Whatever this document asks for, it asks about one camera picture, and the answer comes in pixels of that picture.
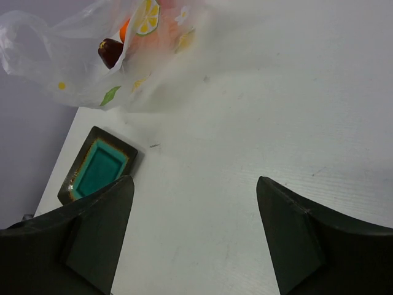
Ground printed clear plastic bag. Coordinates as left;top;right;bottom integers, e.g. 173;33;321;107
1;1;206;110

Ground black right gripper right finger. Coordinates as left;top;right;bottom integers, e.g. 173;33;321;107
256;176;392;294

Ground orange fake fruit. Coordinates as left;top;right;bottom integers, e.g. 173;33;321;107
119;19;130;43

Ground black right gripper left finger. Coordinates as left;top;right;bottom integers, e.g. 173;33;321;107
1;176;134;294

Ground dark red fake apple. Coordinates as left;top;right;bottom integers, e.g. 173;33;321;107
98;38;123;69

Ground teal square ceramic plate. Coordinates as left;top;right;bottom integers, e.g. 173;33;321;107
57;126;138;205

